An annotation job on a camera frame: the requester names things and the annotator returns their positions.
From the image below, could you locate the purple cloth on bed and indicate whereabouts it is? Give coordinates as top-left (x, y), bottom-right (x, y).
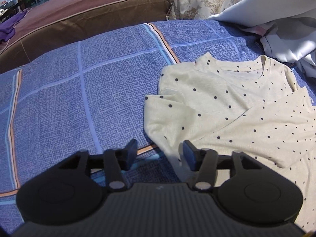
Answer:
top-left (0, 10), bottom-right (27, 42)

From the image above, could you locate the light grey blue duvet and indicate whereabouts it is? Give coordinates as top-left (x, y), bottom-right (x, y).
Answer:
top-left (210, 0), bottom-right (315, 78)

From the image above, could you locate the blue plaid bed sheet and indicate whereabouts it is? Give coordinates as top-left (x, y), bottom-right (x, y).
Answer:
top-left (0, 19), bottom-right (316, 229)

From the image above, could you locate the cream polka dot shirt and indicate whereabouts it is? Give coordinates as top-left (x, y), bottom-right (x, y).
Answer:
top-left (144, 53), bottom-right (315, 231)

